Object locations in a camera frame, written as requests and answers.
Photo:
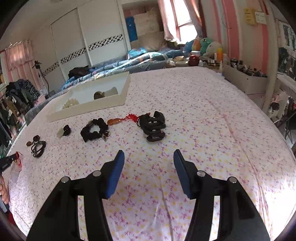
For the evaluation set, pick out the clothes rack with garments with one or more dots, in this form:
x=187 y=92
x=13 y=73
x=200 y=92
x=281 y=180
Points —
x=16 y=100

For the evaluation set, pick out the dark red round jar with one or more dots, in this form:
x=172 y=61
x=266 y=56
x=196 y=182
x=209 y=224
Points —
x=193 y=60

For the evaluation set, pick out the white strap wristwatch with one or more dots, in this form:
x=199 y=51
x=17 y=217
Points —
x=107 y=93

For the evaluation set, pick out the floral pink tablecloth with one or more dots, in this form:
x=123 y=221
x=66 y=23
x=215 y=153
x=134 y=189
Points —
x=212 y=123

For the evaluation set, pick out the white plush toy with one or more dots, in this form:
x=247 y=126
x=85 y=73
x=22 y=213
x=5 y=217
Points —
x=212 y=49

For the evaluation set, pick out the orange bottle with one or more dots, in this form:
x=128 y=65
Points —
x=219 y=55

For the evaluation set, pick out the orange plush toy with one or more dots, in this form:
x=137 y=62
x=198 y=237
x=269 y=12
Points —
x=196 y=46

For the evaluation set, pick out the person's left hand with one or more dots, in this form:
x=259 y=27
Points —
x=4 y=192

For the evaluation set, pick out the black bag on bed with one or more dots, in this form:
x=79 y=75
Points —
x=78 y=72

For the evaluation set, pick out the bed with blue quilt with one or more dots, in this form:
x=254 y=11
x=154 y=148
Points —
x=143 y=62

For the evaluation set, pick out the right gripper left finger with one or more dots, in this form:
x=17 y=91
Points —
x=58 y=217

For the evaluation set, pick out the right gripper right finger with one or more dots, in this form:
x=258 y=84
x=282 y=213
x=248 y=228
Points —
x=239 y=218

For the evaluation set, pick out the beige pillow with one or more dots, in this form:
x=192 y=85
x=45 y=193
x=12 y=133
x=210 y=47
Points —
x=152 y=41

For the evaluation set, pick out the cream fabric scrunchie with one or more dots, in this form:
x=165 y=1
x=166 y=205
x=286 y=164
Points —
x=69 y=103

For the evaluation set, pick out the black hair claw clip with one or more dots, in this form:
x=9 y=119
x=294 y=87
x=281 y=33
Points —
x=152 y=126

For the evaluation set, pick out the amber pendant red tassel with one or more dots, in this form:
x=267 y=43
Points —
x=115 y=121

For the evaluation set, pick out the white sliding wardrobe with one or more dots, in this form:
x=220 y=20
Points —
x=87 y=33

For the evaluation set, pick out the jade pendant black knot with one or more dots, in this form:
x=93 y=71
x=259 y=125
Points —
x=65 y=131

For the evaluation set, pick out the pink window curtain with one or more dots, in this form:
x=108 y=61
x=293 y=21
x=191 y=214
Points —
x=182 y=20

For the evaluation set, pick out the green plush toy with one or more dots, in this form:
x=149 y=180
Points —
x=205 y=42

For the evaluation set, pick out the black garment steamer stand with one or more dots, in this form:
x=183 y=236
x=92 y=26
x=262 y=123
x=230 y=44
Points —
x=37 y=65

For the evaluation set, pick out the pink valance curtain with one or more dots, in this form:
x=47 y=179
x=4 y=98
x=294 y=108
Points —
x=16 y=55

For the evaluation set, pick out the white cosmetics organizer box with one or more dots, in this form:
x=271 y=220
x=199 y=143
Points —
x=247 y=84

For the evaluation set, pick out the white shallow tray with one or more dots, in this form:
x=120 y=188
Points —
x=84 y=93

